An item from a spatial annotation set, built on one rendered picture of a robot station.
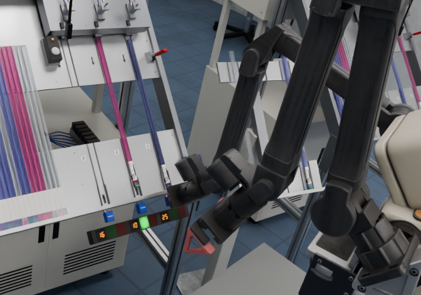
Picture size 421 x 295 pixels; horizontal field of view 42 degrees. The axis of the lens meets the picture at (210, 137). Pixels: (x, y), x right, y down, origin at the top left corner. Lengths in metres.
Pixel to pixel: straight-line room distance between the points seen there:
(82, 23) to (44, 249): 0.85
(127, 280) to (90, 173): 0.89
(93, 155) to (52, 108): 0.66
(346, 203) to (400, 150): 0.17
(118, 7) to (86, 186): 0.58
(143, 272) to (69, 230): 0.51
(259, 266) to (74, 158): 0.66
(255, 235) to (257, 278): 1.12
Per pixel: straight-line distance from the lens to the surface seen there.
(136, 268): 2.51
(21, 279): 2.20
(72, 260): 2.25
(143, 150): 1.75
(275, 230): 2.91
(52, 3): 1.74
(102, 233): 1.66
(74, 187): 1.64
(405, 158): 1.05
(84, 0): 1.78
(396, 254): 0.99
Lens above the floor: 1.77
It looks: 30 degrees down
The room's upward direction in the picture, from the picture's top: 14 degrees clockwise
